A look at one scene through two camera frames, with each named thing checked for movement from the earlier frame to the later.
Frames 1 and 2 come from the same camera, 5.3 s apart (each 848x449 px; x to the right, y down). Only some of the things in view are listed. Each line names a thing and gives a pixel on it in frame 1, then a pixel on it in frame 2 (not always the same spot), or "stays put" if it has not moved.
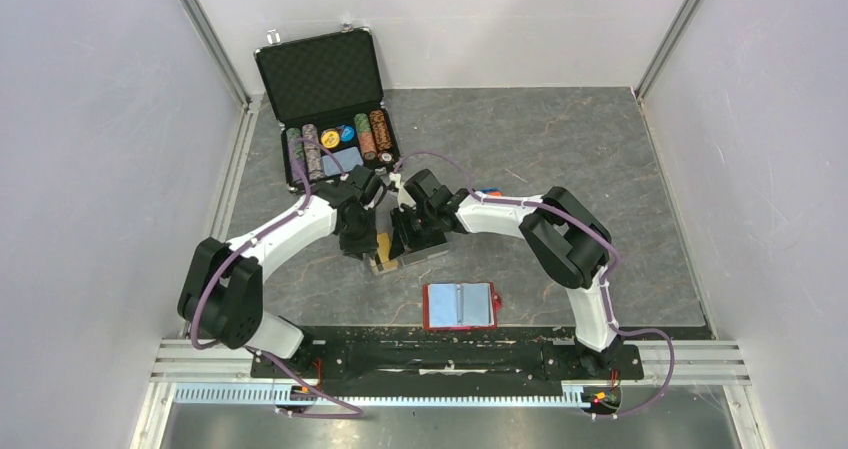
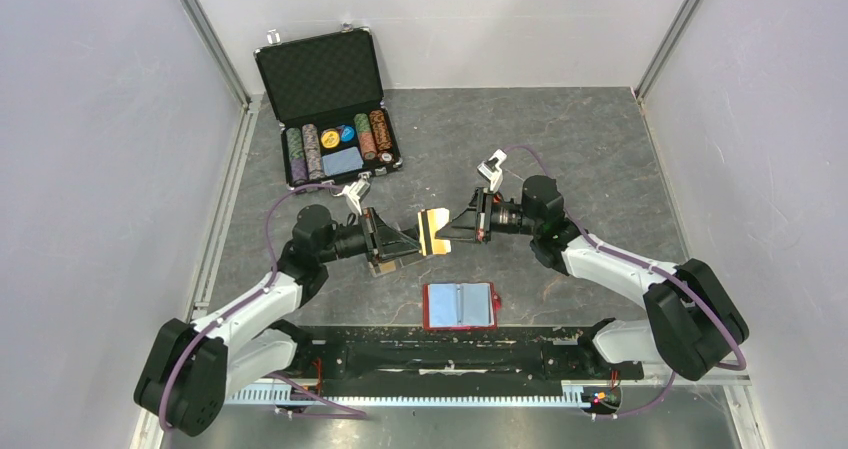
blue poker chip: (347, 133) stays put
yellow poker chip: (330, 139) stays put
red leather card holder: (460, 306) stays put
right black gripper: (403, 240) → (473, 223)
